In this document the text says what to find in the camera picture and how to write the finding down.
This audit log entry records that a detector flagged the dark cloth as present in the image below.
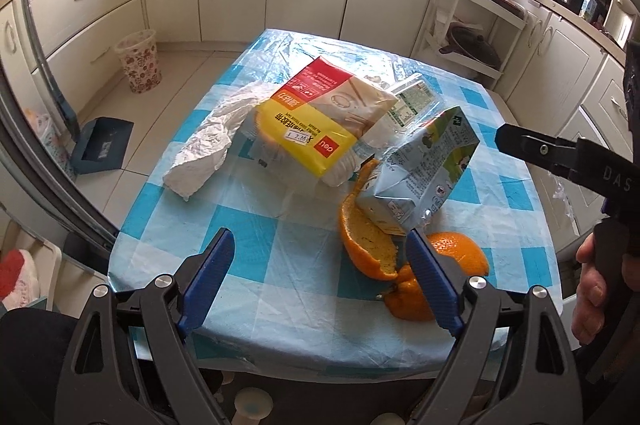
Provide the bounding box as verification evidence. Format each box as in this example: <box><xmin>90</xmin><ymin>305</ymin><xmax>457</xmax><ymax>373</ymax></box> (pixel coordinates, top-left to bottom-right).
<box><xmin>0</xmin><ymin>307</ymin><xmax>83</xmax><ymax>425</ymax></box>

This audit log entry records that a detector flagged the large orange peel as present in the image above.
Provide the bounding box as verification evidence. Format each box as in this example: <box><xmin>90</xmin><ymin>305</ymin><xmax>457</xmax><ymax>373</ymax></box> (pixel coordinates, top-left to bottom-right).
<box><xmin>339</xmin><ymin>158</ymin><xmax>402</xmax><ymax>282</ymax></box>

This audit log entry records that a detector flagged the flower print wastebasket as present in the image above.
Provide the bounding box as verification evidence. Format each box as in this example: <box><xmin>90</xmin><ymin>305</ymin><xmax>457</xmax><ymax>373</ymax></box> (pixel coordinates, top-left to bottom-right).
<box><xmin>113</xmin><ymin>30</ymin><xmax>163</xmax><ymax>94</ymax></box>

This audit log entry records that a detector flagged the person's right hand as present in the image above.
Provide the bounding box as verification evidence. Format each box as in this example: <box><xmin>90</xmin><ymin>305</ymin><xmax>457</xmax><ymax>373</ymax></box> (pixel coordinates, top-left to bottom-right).
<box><xmin>571</xmin><ymin>235</ymin><xmax>609</xmax><ymax>347</ymax></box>

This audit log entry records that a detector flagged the black frying pan with lid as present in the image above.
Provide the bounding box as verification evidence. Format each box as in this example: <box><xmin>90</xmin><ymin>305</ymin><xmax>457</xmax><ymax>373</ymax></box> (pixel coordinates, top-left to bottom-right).
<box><xmin>439</xmin><ymin>22</ymin><xmax>502</xmax><ymax>72</ymax></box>

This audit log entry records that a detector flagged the light blue milk carton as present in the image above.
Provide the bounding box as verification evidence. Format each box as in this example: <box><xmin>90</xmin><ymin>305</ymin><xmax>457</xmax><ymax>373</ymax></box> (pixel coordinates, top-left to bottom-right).
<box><xmin>354</xmin><ymin>105</ymin><xmax>482</xmax><ymax>237</ymax></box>

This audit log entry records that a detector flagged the curved metal frame bar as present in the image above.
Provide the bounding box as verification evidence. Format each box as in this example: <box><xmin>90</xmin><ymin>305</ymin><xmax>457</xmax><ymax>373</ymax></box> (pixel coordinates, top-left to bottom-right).
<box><xmin>0</xmin><ymin>0</ymin><xmax>122</xmax><ymax>252</ymax></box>

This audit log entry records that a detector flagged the blue dustpan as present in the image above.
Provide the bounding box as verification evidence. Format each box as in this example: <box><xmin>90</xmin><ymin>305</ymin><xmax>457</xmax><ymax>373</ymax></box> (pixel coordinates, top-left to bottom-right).
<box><xmin>69</xmin><ymin>117</ymin><xmax>135</xmax><ymax>176</ymax></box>

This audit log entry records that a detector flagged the white paper towel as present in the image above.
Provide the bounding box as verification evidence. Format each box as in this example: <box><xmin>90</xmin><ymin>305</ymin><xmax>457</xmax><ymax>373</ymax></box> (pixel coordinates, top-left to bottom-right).
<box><xmin>162</xmin><ymin>81</ymin><xmax>268</xmax><ymax>204</ymax></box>

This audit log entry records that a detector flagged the white round plastic object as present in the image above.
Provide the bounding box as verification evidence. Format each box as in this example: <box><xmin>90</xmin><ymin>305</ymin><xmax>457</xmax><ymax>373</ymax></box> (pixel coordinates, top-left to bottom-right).
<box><xmin>234</xmin><ymin>389</ymin><xmax>275</xmax><ymax>425</ymax></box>

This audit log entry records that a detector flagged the white shelf rack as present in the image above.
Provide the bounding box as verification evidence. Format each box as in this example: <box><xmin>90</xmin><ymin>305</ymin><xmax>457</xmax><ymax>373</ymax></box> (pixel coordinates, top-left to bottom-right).
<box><xmin>414</xmin><ymin>0</ymin><xmax>532</xmax><ymax>82</ymax></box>

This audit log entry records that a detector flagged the cream stove side cabinet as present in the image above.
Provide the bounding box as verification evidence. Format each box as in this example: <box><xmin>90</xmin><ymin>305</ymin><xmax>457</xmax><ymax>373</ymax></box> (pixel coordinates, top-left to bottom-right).
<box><xmin>0</xmin><ymin>0</ymin><xmax>157</xmax><ymax>116</ymax></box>

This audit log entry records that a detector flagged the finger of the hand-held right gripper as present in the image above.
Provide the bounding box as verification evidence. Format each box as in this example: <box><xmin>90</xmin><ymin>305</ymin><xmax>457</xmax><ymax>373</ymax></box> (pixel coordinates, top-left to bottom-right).
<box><xmin>494</xmin><ymin>122</ymin><xmax>582</xmax><ymax>180</ymax></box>

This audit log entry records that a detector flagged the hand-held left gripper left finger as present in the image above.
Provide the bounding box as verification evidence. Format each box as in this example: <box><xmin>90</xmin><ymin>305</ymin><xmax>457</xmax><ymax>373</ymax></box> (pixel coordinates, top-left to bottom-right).
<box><xmin>54</xmin><ymin>227</ymin><xmax>236</xmax><ymax>425</ymax></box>

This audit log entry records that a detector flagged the black mesh chair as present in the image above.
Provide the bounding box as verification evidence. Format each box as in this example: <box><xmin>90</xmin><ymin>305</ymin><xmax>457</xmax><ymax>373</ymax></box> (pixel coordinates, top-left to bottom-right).
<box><xmin>619</xmin><ymin>47</ymin><xmax>640</xmax><ymax>140</ymax></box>

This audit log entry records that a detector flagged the curled orange peel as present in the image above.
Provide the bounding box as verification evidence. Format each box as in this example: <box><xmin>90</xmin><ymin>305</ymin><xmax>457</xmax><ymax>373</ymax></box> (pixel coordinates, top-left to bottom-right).
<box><xmin>381</xmin><ymin>231</ymin><xmax>491</xmax><ymax>322</ymax></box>

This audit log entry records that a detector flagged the red white plush slipper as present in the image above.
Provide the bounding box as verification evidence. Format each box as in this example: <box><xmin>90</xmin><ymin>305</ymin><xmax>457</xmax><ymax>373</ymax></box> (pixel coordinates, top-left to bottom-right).
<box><xmin>0</xmin><ymin>249</ymin><xmax>42</xmax><ymax>312</ymax></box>

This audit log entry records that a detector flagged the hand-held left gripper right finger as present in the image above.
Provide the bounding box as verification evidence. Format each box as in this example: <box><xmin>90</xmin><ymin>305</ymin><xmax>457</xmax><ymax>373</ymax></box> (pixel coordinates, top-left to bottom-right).
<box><xmin>406</xmin><ymin>228</ymin><xmax>584</xmax><ymax>425</ymax></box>

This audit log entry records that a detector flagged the clear green label plastic wrapper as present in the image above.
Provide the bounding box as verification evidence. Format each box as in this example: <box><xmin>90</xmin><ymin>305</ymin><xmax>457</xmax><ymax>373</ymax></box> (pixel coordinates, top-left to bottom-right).
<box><xmin>382</xmin><ymin>74</ymin><xmax>447</xmax><ymax>143</ymax></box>

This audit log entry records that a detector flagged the blue checked tablecloth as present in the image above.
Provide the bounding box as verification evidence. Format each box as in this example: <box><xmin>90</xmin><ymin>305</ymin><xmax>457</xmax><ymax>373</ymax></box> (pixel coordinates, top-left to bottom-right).
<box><xmin>106</xmin><ymin>27</ymin><xmax>562</xmax><ymax>380</ymax></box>

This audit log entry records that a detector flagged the yellow red tape packet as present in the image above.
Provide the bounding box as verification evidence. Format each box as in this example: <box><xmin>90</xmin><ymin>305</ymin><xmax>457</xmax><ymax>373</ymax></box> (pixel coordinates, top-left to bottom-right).
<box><xmin>240</xmin><ymin>56</ymin><xmax>401</xmax><ymax>192</ymax></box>

